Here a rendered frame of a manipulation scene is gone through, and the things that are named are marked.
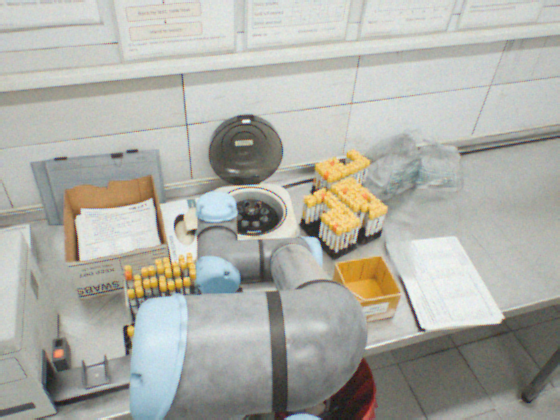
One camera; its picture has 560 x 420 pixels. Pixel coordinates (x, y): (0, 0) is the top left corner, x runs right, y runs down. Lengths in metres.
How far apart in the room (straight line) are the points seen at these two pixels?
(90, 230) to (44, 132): 0.29
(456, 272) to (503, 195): 0.44
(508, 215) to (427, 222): 0.28
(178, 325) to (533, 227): 1.43
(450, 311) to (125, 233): 0.90
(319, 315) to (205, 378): 0.12
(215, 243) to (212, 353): 0.43
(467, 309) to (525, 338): 1.23
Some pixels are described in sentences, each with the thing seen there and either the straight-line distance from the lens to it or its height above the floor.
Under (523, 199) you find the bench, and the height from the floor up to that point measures 0.88.
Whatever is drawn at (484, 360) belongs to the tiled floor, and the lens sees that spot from 2.47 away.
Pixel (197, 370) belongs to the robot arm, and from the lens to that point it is 0.46.
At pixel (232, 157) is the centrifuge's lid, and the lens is 1.50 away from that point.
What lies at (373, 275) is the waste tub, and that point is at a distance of 1.39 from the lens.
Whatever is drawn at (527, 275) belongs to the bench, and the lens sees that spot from 1.59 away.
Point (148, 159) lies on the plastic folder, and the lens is 1.47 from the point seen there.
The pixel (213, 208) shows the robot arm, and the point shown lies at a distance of 0.90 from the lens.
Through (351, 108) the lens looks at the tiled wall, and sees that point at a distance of 1.62.
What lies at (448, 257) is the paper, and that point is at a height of 0.89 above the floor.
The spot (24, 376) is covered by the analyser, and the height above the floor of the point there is 1.05.
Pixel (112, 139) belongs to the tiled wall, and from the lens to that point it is 1.47.
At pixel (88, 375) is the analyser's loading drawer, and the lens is 1.22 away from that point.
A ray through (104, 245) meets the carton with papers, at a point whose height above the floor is 0.94.
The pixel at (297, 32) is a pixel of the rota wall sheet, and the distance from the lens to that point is 1.42.
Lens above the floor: 1.94
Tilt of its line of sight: 43 degrees down
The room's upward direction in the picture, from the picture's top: 4 degrees clockwise
